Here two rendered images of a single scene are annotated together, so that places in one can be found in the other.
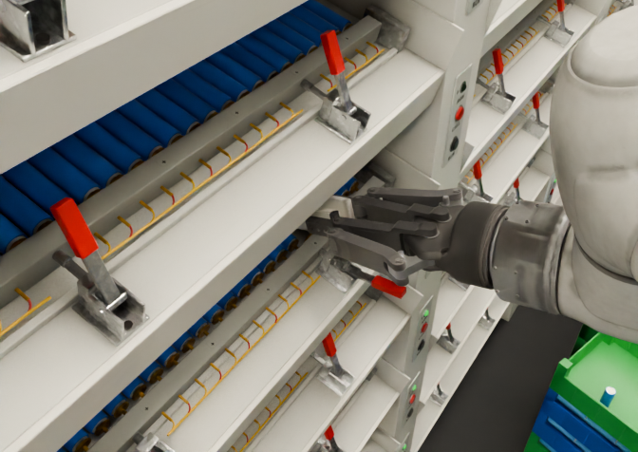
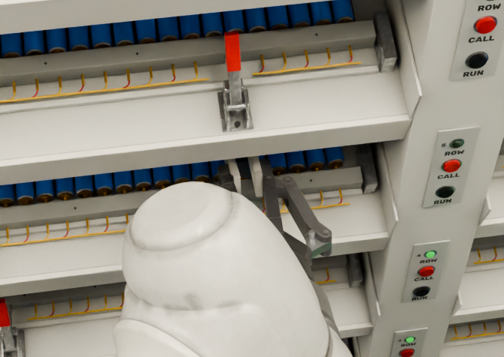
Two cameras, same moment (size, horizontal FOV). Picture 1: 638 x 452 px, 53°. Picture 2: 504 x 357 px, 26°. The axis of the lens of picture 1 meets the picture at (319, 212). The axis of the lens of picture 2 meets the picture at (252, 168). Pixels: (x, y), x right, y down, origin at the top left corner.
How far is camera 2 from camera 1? 0.67 m
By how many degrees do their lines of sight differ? 34
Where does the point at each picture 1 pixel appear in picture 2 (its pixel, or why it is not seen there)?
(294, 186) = (137, 138)
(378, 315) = (339, 301)
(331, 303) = not seen: hidden behind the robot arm
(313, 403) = not seen: hidden behind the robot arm
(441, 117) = (410, 158)
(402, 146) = (390, 158)
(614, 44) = (160, 202)
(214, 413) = (42, 256)
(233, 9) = (40, 13)
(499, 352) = not seen: outside the picture
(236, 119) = (131, 58)
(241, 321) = (110, 207)
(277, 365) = (117, 260)
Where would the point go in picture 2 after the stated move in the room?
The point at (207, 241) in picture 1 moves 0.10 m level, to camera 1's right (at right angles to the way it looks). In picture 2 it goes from (35, 137) to (105, 204)
